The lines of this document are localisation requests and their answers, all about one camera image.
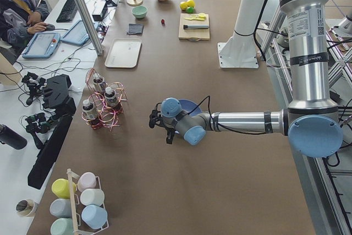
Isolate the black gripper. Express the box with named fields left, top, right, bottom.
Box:
left=164, top=124, right=175, bottom=144

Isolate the blue plate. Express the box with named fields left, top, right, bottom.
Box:
left=179, top=99, right=202, bottom=117

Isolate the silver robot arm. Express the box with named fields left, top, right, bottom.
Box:
left=157, top=0, right=343, bottom=157

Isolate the dark drink bottle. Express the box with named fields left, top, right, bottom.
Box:
left=93, top=73, right=107, bottom=93
left=82, top=99, right=100, bottom=127
left=104, top=86, right=118, bottom=108

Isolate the cream rabbit tray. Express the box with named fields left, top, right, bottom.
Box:
left=104, top=38, right=141, bottom=69

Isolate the pink cup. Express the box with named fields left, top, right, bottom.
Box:
left=77, top=172, right=97, bottom=192

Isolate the wooden cutting board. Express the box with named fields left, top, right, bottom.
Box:
left=178, top=13, right=210, bottom=41

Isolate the grey folded cloth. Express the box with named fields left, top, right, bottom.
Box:
left=126, top=24, right=144, bottom=35

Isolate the white cup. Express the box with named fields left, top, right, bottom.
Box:
left=80, top=189, right=105, bottom=206

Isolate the yellow plastic knife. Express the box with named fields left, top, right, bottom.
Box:
left=184, top=15, right=206, bottom=21

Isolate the blue cup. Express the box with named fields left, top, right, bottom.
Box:
left=81, top=204, right=108, bottom=229

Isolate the white cup rack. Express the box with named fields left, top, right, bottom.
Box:
left=67, top=168, right=109, bottom=234

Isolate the green lime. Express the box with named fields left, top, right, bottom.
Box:
left=186, top=7, right=194, bottom=14

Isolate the green bowl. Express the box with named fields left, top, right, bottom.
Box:
left=131, top=6, right=148, bottom=19

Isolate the yellow lemon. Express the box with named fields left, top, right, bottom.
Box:
left=179, top=1, right=188, bottom=10
left=186, top=0, right=195, bottom=8

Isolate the yellow cup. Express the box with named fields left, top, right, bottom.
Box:
left=51, top=178, right=70, bottom=199

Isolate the blue teach pendant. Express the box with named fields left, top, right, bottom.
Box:
left=60, top=20, right=90, bottom=46
left=22, top=32, right=61, bottom=59

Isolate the grey cup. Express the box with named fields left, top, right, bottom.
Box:
left=49, top=198, right=72, bottom=218

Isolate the mint green cup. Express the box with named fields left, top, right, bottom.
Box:
left=50, top=218, right=74, bottom=235

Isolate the black keyboard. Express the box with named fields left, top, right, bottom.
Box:
left=56, top=0, right=78, bottom=23

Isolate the black water bottle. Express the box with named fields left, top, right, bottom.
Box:
left=1, top=124, right=27, bottom=150

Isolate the seated person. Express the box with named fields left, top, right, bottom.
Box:
left=1, top=0, right=50, bottom=53

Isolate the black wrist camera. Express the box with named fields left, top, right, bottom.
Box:
left=148, top=102, right=163, bottom=128

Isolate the copper wire bottle rack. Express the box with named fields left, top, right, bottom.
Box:
left=81, top=68, right=128, bottom=131

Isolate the aluminium frame post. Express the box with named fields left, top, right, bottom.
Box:
left=74, top=0, right=103, bottom=56

